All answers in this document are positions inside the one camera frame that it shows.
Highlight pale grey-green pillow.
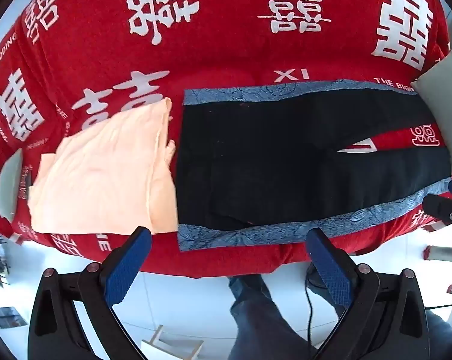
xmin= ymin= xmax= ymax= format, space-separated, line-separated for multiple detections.
xmin=0 ymin=148 xmax=24 ymax=223
xmin=411 ymin=45 xmax=452 ymax=175

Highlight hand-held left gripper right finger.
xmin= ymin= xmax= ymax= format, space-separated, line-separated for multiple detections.
xmin=306 ymin=228 xmax=425 ymax=360

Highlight black cable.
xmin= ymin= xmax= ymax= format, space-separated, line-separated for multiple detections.
xmin=304 ymin=266 xmax=318 ymax=347

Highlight red printed blanket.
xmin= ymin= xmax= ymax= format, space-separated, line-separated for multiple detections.
xmin=0 ymin=0 xmax=452 ymax=279

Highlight person's leg in jeans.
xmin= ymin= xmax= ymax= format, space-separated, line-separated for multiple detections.
xmin=228 ymin=274 xmax=347 ymax=360

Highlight white wooden stool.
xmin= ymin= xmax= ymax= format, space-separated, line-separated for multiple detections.
xmin=141 ymin=325 xmax=205 ymax=360

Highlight black pants with blue trim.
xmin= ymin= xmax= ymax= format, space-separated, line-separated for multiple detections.
xmin=176 ymin=79 xmax=452 ymax=252

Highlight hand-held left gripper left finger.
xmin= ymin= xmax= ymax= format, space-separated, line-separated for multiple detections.
xmin=27 ymin=226 xmax=153 ymax=360

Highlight peach folded cloth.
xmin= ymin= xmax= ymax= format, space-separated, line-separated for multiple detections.
xmin=27 ymin=97 xmax=178 ymax=235

